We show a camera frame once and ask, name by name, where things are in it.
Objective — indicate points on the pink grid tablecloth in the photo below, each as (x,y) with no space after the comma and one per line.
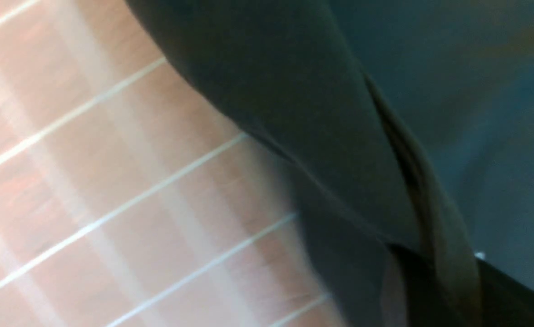
(125,199)

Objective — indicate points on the dark gray long-sleeved shirt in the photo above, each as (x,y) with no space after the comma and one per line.
(403,131)

